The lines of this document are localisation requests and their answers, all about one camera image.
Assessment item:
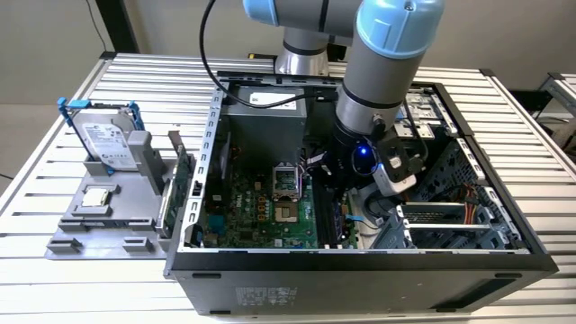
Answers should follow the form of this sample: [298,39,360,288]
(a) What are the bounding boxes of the black RAM slot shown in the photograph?
[312,187,328,250]
[317,190,333,250]
[324,194,338,250]

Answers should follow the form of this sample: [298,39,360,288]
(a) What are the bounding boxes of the thin locking lever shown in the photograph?
[292,167,302,202]

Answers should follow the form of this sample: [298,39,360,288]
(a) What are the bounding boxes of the metal socket cover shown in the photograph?
[272,163,301,200]

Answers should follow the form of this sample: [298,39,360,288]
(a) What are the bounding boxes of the CPU socket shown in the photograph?
[273,201,301,223]

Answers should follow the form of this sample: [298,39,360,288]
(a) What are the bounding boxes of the grey power supply unit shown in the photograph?
[220,86,308,169]

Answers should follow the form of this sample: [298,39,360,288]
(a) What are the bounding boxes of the grey metal disk bay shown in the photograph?
[394,201,494,250]

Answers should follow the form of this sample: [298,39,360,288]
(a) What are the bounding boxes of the green motherboard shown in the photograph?
[201,168,361,250]

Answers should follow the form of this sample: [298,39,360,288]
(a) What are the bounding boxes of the silver metal drive cage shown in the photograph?
[402,88,446,141]

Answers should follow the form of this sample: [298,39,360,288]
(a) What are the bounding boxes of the black open PC case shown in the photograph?
[161,70,558,317]

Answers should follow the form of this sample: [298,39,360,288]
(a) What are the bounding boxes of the green graphics card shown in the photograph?
[154,130,194,239]

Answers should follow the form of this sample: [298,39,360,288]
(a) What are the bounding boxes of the grey parts rack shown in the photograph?
[44,131,198,261]

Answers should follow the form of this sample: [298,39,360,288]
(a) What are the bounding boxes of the hard disk in blue carrier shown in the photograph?
[56,97,145,176]

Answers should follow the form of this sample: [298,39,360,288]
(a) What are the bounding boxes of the silver CPU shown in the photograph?
[78,188,112,207]

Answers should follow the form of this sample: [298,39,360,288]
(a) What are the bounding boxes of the black looped wire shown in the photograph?
[364,194,405,221]

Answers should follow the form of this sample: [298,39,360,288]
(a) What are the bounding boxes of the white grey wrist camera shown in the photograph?
[370,136,418,197]

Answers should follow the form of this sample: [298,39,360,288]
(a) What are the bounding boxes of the coloured wire bundle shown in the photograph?
[457,184,478,225]

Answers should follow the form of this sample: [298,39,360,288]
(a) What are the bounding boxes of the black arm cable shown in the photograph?
[198,0,338,109]

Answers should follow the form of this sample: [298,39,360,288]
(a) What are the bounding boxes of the black upright post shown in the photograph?
[93,0,141,55]

